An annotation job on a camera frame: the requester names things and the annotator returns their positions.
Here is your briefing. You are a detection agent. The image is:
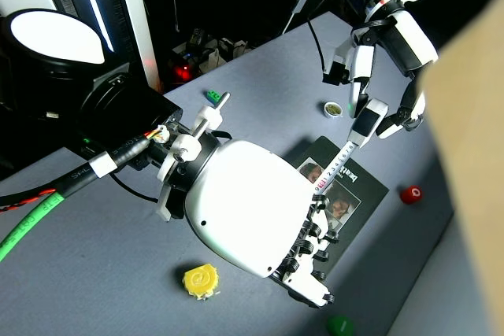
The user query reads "black Beatles book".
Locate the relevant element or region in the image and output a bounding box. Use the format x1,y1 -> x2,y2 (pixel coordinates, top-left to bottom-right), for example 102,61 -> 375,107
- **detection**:
283,135 -> 391,275

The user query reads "red lit device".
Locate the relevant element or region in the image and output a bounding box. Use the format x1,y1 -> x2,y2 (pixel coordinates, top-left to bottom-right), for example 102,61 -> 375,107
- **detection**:
172,61 -> 196,82

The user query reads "yellow toy roll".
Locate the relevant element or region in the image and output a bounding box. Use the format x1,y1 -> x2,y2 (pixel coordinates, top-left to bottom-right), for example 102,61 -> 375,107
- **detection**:
181,263 -> 220,301

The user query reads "black power adapter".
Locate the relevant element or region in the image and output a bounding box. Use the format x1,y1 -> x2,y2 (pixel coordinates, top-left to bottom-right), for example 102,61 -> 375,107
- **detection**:
187,28 -> 209,50

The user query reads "small white food bowl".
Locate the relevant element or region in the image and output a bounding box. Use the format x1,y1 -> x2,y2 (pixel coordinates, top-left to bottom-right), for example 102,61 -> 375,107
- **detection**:
323,101 -> 344,119

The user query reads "black camera cable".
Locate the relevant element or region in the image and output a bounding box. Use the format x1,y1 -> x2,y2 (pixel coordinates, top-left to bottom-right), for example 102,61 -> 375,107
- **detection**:
306,19 -> 328,74
109,172 -> 158,203

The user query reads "beige cardboard panel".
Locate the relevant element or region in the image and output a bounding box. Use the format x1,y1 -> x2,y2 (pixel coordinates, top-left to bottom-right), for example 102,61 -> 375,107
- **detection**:
417,0 -> 504,336

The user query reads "thick black sheathed cable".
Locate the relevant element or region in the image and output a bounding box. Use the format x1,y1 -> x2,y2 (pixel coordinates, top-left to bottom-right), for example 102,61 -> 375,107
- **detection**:
0,135 -> 158,211

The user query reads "thick green cable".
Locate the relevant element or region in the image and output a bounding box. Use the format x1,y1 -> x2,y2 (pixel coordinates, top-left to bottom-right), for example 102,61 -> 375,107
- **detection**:
0,188 -> 66,263

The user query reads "grey table cloth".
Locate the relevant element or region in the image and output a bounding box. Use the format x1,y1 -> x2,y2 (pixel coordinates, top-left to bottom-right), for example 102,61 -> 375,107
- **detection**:
0,11 -> 458,336

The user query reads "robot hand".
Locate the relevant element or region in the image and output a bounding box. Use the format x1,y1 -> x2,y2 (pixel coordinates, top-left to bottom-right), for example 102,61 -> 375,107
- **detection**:
348,11 -> 440,140
183,138 -> 340,310

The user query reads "green toy block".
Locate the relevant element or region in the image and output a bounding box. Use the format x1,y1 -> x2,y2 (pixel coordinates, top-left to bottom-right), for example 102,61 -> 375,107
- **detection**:
325,314 -> 357,336

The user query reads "white grey tape measure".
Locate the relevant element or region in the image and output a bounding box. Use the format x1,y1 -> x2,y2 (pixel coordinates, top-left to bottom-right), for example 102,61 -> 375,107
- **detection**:
313,98 -> 390,198

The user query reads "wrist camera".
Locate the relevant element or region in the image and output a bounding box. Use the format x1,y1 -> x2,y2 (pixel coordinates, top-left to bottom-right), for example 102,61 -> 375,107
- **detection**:
165,190 -> 187,222
321,40 -> 355,87

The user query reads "red toy block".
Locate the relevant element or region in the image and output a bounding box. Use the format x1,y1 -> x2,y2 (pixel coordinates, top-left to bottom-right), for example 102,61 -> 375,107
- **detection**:
399,185 -> 424,206

